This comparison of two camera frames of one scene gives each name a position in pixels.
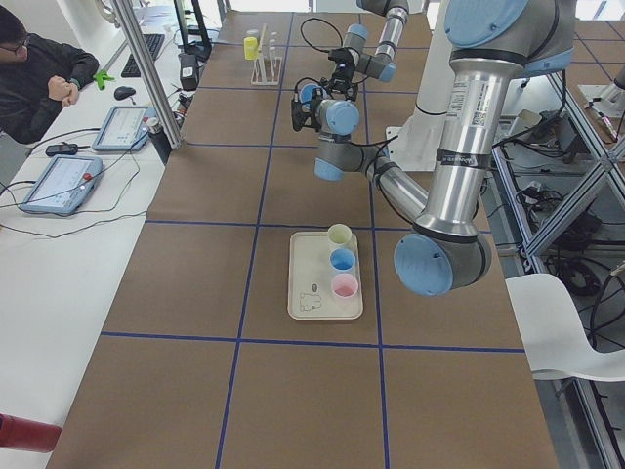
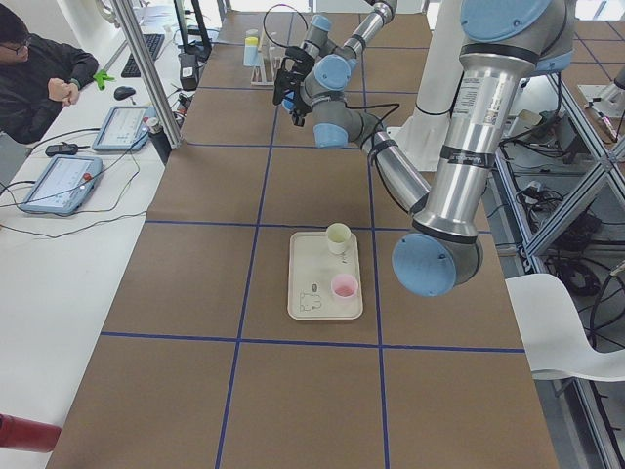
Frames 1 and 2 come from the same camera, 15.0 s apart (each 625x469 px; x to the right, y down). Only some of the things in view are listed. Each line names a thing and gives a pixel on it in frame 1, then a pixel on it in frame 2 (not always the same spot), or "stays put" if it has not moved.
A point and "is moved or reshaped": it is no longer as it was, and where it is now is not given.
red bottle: [24, 434] stays put
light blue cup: [306, 93] is moved or reshaped
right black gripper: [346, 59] to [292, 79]
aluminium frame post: [130, 20] stays put
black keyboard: [153, 42] stays put
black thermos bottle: [159, 140] stays put
